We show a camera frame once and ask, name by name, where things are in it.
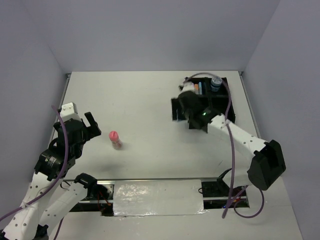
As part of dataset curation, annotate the blue cap highlighter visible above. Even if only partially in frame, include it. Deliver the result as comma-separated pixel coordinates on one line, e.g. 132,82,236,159
198,82,203,95

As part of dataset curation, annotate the pink lid small bottle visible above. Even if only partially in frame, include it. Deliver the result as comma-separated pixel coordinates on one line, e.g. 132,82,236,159
108,131,123,150

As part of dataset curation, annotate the blue paint jar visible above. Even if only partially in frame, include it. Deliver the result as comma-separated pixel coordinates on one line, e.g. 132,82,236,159
210,75,223,92

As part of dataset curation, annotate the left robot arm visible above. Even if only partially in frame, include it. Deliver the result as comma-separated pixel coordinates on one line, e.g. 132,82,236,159
0,111,101,240

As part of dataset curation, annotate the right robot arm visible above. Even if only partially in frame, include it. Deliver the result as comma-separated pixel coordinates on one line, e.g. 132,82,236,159
173,90,286,191

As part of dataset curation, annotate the black four-compartment organizer tray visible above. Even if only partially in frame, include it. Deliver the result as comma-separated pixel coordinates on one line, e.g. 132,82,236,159
187,77,236,133

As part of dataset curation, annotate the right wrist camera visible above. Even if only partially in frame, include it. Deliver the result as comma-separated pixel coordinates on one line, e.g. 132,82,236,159
178,81,195,93

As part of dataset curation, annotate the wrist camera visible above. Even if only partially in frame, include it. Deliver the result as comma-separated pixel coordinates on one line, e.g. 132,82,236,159
178,81,195,93
60,102,81,123

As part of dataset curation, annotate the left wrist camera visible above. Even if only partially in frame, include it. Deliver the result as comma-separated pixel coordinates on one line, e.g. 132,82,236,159
60,102,81,123

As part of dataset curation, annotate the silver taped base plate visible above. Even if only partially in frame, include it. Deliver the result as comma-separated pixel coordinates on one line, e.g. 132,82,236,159
113,179,206,217

